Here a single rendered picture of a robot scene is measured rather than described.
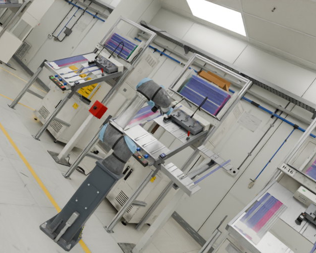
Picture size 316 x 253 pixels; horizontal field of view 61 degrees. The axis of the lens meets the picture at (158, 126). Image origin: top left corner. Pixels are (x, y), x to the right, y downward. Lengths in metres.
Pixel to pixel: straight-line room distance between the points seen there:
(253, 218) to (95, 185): 1.16
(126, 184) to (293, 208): 1.50
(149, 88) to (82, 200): 0.84
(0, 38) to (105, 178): 4.95
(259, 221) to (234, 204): 1.89
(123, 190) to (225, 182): 1.81
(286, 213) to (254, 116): 2.20
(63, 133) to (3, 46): 3.27
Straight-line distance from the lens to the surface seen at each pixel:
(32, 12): 6.40
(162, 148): 2.42
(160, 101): 1.80
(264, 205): 2.29
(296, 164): 2.71
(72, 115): 3.49
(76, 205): 1.86
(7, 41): 6.39
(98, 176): 1.78
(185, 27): 5.52
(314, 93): 4.40
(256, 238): 2.07
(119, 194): 2.79
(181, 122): 2.68
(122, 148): 1.75
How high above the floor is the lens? 0.97
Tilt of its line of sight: level
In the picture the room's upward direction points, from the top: 38 degrees clockwise
